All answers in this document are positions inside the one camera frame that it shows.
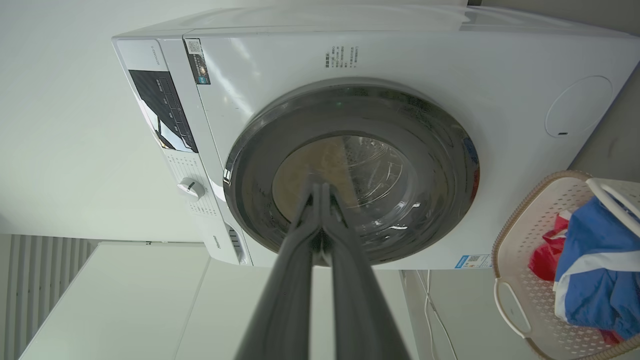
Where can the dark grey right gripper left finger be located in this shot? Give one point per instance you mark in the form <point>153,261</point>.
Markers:
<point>285,300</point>

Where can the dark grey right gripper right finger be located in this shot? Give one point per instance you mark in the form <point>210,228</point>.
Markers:
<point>357,310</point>

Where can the round grey washing machine door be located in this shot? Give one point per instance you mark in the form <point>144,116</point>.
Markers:
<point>430,150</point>

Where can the steel washing drum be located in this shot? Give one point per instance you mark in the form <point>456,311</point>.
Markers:
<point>382,185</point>

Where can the white front-load washing machine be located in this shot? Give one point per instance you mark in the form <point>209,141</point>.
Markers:
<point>500,75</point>

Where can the blue-edged white sticker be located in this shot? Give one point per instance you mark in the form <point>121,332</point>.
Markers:
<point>472,261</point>

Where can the white round control knob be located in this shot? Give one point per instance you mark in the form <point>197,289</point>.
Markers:
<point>190,189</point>

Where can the white cabinet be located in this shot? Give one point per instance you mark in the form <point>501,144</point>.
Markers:
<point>125,310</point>

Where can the cream perforated laundry basket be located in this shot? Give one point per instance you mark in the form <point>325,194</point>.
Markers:
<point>525,300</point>

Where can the red garment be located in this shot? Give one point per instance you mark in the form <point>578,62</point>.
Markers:
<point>545,260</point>

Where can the black display panel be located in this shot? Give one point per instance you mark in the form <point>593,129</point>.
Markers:
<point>162,107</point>

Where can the blue garment with white stripe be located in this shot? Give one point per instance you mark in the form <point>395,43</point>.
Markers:
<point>590,280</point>

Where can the white window blind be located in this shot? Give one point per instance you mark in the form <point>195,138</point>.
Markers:
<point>40,280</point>

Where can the black narrow sticker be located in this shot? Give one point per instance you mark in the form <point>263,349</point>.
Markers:
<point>197,61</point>

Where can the round white filter cover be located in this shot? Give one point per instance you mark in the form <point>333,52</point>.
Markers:
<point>577,106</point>

